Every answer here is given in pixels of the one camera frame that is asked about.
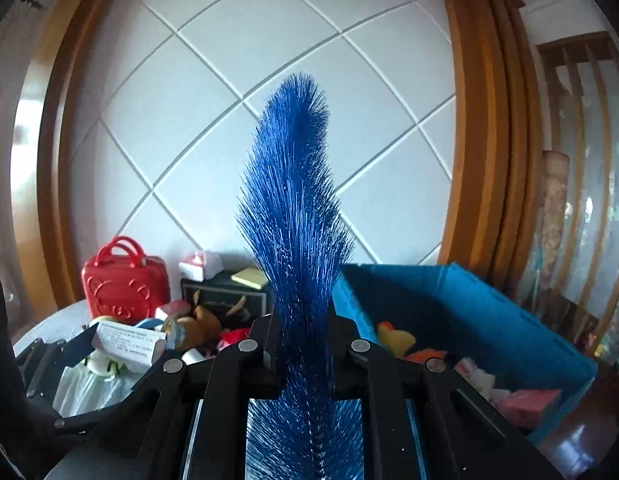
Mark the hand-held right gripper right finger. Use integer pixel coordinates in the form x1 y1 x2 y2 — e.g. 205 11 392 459
329 305 566 480

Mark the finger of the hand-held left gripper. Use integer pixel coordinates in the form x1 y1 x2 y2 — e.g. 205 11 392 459
14 327 98 397
52 391 140 434

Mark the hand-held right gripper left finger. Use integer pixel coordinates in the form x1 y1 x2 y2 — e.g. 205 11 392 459
42 312 286 480

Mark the white labelled box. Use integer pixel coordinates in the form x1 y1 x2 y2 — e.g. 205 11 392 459
92 322 168 374

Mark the blue plastic crate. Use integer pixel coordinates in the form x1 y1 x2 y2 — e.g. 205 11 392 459
332 262 599 446

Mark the blue bristle brush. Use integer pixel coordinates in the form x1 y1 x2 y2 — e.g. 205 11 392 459
234 72 365 480

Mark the white plastic bag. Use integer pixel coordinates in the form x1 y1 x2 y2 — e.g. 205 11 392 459
54 360 140 418

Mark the red cloth toy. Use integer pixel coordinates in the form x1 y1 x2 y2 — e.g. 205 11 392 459
216 329 251 351

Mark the yellow duck plush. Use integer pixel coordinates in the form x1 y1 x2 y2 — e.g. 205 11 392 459
377 321 417 359

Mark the green white plush toy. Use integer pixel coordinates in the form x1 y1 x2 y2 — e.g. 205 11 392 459
86 351 125 377

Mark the brown plush toy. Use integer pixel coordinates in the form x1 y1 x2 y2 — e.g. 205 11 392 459
176 305 223 351

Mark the orange plush toy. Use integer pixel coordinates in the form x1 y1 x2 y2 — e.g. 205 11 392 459
404 347 448 364

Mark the black cardboard box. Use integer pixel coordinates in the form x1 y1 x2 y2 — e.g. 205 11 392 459
182 277 270 333

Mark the yellow sticky note pad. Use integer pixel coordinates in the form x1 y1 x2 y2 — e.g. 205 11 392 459
232 267 270 291

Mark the pink white small toy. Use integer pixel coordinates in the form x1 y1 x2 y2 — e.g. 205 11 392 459
156 301 190 321

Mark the red toy suitcase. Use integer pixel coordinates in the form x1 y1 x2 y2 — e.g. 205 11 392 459
82 236 171 324

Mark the white pink tissue box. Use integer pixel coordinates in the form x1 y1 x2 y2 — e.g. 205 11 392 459
178 250 225 281

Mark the white pink plush toy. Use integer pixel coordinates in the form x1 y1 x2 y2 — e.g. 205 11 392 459
454 357 496 397

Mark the rolled patterned carpet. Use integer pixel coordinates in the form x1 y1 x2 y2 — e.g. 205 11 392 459
539 150 573 302

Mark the wooden frosted glass screen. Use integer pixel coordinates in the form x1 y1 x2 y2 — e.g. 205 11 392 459
537 32 619 362

